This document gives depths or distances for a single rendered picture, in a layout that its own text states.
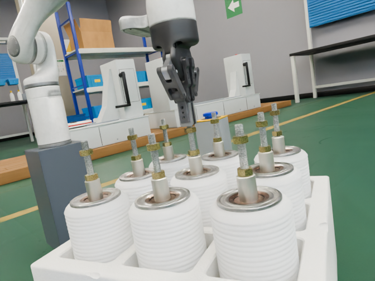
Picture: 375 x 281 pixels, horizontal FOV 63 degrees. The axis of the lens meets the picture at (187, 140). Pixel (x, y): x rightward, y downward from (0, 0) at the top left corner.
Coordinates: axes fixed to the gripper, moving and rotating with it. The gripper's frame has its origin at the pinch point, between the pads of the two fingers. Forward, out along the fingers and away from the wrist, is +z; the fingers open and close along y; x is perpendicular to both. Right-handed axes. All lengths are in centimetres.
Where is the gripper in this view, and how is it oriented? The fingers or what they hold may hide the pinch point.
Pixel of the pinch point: (187, 114)
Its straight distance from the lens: 50.0
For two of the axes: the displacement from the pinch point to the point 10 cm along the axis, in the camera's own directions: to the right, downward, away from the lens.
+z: 1.6, 9.8, 1.5
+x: -9.2, 0.9, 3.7
